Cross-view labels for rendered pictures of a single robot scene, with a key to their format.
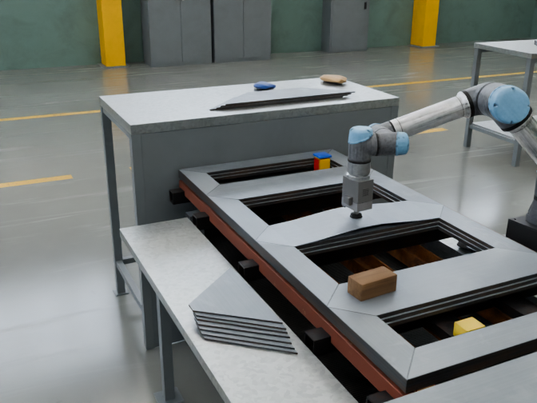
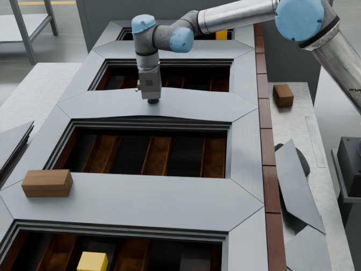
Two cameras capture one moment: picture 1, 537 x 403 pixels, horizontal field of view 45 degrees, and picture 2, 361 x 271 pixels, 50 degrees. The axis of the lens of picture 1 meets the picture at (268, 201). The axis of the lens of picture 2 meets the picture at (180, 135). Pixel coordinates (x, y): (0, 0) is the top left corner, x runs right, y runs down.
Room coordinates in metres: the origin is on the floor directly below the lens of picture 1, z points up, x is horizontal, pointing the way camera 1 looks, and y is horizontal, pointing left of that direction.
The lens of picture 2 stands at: (1.11, -1.04, 1.63)
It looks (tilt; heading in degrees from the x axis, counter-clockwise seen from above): 39 degrees down; 35
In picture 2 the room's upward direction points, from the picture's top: 5 degrees counter-clockwise
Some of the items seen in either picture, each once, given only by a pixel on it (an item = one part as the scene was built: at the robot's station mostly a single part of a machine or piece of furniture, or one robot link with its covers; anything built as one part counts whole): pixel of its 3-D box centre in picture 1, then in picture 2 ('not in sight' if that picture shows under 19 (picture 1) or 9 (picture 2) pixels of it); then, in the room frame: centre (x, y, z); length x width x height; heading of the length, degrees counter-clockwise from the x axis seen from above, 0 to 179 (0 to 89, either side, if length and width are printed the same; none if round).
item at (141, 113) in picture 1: (249, 101); not in sight; (3.05, 0.09, 1.03); 1.30 x 0.60 x 0.04; 116
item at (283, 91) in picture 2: not in sight; (282, 95); (2.49, -0.61, 0.70); 0.10 x 0.06 x 0.05; 37
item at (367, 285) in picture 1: (371, 283); (48, 183); (1.53, -0.28, 0.87); 0.12 x 0.06 x 0.05; 121
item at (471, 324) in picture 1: (469, 330); (93, 265); (1.43, -0.52, 0.79); 0.06 x 0.05 x 0.04; 116
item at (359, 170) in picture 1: (358, 167); (147, 56); (2.01, -0.29, 1.04); 0.08 x 0.08 x 0.05
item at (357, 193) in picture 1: (354, 190); (146, 77); (2.01, -0.28, 0.96); 0.10 x 0.09 x 0.16; 121
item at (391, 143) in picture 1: (388, 142); (175, 37); (2.04, -0.39, 1.12); 0.11 x 0.11 x 0.08; 8
